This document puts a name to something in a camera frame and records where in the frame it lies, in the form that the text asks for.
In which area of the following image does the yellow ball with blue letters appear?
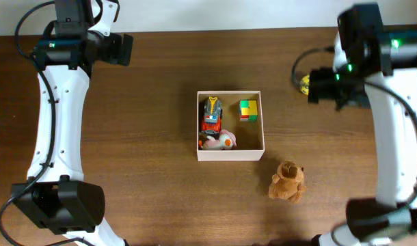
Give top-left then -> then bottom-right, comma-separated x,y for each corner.
299,74 -> 310,95

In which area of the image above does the colourful puzzle cube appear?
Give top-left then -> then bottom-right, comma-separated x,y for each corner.
239,100 -> 258,122

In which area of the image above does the red grey toy truck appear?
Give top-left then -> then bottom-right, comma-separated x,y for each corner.
200,96 -> 222,135

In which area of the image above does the pink white toy duck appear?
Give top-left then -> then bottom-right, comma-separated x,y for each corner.
198,129 -> 237,150

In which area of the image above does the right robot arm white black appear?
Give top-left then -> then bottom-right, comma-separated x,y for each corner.
308,3 -> 417,245

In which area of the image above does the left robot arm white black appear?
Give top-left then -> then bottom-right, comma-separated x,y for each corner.
10,0 -> 133,245

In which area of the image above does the white open cardboard box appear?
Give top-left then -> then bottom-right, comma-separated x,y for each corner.
196,91 -> 265,161

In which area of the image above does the brown teddy bear plush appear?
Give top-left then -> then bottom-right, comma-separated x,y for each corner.
268,161 -> 306,204

